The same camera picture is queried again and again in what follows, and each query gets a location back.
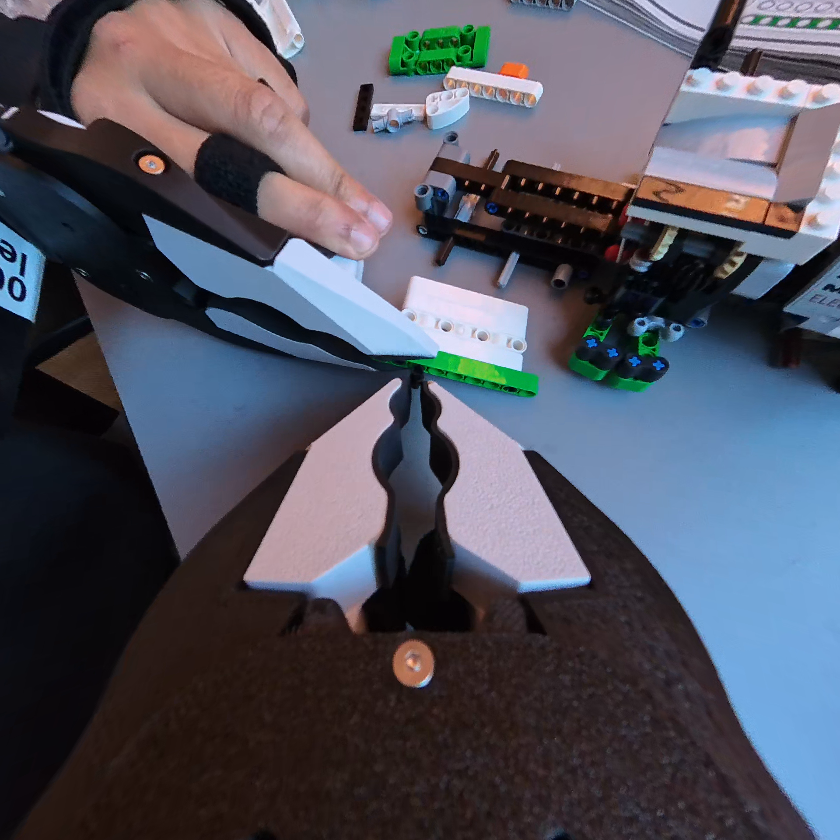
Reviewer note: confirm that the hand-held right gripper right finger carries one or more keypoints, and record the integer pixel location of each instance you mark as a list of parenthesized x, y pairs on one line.
[(512, 518)]

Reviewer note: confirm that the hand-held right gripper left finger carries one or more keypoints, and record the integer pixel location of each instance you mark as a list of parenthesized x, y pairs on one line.
[(321, 512)]

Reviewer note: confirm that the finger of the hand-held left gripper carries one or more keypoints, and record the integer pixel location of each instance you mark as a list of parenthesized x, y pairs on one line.
[(328, 295), (262, 331)]

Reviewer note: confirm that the black lego pin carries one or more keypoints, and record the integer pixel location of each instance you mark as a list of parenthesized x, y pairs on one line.
[(416, 380)]

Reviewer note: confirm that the green lego beam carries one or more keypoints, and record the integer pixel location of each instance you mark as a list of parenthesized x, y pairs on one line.
[(472, 367)]

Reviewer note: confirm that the person's left forearm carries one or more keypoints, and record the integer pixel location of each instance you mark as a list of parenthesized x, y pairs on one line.
[(59, 52)]

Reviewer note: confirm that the white lego axle connector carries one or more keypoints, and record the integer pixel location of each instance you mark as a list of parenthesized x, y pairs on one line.
[(384, 118)]

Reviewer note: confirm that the black lego plate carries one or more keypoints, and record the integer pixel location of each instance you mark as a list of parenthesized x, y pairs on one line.
[(363, 108)]

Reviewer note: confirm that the white rounded lego beam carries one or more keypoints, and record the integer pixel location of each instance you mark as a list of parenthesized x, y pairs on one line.
[(436, 118)]

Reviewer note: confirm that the white curved lego panel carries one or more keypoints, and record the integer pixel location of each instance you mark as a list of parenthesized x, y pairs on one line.
[(285, 33)]

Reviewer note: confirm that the partly built lego truck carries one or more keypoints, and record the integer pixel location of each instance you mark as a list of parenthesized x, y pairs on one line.
[(558, 197)]

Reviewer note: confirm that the long white lego beam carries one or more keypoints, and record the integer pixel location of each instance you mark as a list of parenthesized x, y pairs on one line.
[(489, 77)]

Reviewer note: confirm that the orange lego piece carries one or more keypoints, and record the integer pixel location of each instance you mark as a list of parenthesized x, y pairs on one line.
[(514, 69)]

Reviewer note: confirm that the grey lego beam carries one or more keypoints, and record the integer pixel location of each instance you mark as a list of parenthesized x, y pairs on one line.
[(544, 4)]

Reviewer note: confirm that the person's black clothed body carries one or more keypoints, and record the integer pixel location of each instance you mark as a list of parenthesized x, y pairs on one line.
[(65, 590)]

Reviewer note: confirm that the open instruction booklet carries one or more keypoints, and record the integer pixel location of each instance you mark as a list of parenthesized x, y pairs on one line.
[(787, 26)]

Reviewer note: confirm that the green lego frame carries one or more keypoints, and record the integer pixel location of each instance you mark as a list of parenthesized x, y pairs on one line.
[(397, 62)]

